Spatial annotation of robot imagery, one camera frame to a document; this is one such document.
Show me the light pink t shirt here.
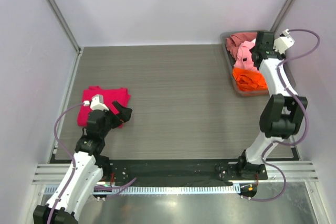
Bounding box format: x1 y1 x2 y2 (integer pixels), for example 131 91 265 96
234 39 259 72

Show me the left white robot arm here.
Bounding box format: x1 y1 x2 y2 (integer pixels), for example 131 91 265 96
33 95 133 223

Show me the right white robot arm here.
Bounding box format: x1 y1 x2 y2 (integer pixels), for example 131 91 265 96
236 29 308 180

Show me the folded magenta t shirt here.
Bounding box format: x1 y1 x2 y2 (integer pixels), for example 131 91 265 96
77 86 131 127

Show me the dusty rose t shirt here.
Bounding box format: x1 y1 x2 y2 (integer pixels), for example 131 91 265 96
226 32 257 59

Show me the grey plastic tray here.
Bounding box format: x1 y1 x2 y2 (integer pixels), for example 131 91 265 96
220 29 295 96

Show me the orange t shirt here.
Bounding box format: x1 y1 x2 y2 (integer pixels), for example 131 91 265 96
232 68 268 92

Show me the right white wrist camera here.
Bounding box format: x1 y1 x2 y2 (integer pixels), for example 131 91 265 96
274 29 295 54

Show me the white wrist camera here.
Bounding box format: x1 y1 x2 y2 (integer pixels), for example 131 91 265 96
83 94 109 111
274 29 295 54

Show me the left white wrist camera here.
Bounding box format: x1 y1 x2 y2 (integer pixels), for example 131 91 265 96
83 94 109 111

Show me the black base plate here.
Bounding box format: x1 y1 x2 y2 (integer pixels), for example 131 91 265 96
110 158 268 187

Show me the aluminium front rail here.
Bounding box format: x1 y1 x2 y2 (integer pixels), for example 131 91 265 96
32 164 70 185

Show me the right aluminium frame post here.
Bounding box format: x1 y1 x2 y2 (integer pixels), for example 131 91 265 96
269 0 313 35

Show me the aluminium frame post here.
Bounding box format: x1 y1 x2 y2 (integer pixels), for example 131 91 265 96
269 0 313 35
46 0 81 54

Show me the white slotted cable duct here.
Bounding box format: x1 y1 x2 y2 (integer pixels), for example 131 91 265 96
44 185 241 195

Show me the left aluminium frame post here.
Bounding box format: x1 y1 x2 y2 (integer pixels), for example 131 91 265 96
46 0 81 54

